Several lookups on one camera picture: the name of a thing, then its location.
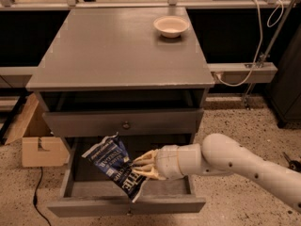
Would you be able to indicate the blue chip bag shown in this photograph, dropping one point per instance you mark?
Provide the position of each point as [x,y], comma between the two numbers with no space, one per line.
[111,158]

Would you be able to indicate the brown cardboard box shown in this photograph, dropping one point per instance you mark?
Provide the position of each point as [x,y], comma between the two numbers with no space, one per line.
[39,147]

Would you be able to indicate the white paper bowl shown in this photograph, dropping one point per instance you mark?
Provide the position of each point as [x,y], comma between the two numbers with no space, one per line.
[171,26]

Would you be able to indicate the dark grey side cabinet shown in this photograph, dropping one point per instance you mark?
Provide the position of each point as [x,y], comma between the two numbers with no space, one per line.
[284,92]

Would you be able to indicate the black caster wheel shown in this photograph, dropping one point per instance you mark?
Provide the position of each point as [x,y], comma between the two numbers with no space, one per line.
[293,164]

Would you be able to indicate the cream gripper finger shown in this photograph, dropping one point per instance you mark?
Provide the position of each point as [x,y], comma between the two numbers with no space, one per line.
[152,173]
[146,158]

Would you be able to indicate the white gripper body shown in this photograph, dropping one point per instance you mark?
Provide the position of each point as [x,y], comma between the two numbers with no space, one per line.
[166,163]

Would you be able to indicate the grey wooden drawer cabinet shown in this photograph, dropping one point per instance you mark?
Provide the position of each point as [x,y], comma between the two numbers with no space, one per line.
[80,100]

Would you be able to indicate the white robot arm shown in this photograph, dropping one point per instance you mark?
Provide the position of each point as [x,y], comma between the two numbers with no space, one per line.
[221,155]

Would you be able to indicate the closed grey top drawer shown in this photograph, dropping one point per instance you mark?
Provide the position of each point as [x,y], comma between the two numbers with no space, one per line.
[124,122]

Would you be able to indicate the open grey middle drawer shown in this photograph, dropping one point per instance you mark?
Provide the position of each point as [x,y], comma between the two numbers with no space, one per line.
[87,192]

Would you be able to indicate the grey metal rail frame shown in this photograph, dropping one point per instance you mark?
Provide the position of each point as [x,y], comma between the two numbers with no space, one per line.
[244,71]

